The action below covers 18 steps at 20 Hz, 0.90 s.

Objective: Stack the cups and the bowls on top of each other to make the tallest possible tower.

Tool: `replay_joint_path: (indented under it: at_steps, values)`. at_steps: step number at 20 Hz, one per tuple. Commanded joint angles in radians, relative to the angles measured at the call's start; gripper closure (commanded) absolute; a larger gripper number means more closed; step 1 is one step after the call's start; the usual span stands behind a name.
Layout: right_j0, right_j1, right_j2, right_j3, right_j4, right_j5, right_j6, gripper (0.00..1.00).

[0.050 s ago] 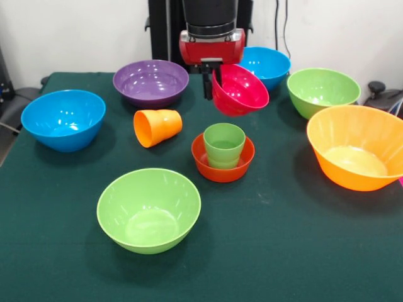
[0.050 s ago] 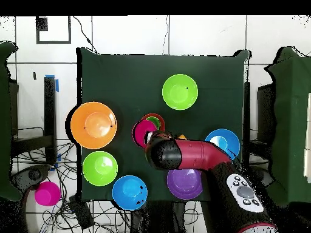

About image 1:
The purple plastic bowl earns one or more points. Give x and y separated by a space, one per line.
151 83

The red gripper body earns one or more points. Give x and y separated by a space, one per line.
211 52

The red-orange plastic bowl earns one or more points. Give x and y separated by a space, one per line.
198 157

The green plastic bowl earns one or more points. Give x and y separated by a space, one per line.
148 217
322 89

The green plastic cup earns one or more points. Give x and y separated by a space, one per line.
224 148

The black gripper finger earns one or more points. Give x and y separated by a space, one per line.
218 74
207 85

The dark green table cloth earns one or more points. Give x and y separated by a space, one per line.
201 270

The large orange plastic bowl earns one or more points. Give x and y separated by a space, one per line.
355 151

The dark grey chair base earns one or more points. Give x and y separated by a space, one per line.
382 97
19 104

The pink plastic bowl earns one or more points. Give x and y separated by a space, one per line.
240 91

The blue plastic bowl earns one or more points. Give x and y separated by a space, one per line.
274 66
63 122

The orange plastic cup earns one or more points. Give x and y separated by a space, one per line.
160 127

